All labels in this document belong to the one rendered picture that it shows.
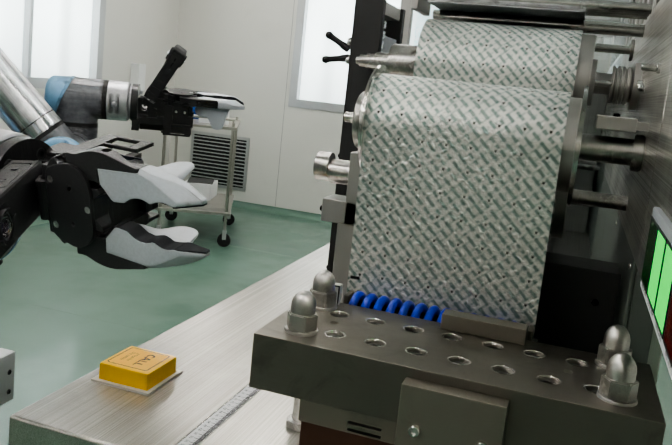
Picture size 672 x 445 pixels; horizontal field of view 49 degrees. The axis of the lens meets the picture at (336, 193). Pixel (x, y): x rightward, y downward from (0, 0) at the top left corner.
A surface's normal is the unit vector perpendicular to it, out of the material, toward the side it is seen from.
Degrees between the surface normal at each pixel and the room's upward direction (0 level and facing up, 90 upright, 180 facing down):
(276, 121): 90
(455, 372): 0
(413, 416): 90
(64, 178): 104
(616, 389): 90
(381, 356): 0
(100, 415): 0
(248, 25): 90
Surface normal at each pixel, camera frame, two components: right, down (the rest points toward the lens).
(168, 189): -0.01, -0.24
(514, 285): -0.31, 0.11
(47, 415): 0.11, -0.98
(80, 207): -0.44, 0.32
